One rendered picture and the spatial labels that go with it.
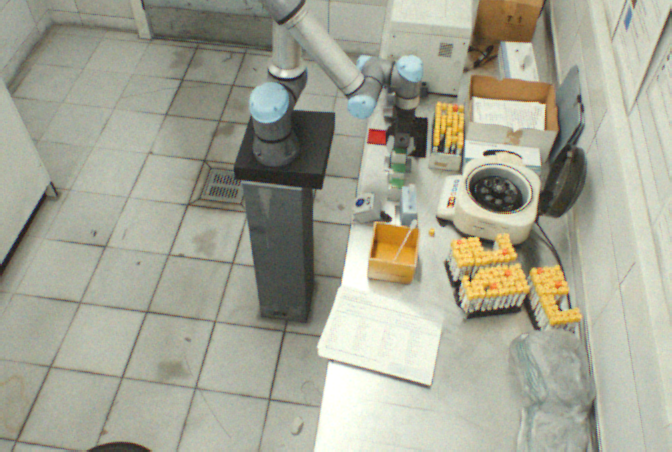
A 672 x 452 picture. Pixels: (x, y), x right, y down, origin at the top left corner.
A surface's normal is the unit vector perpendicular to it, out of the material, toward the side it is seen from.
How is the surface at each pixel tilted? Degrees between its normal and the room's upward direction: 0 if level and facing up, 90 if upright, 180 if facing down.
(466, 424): 0
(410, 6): 0
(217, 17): 91
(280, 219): 90
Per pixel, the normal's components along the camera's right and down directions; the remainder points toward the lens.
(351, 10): -0.15, 0.76
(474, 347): 0.02, -0.64
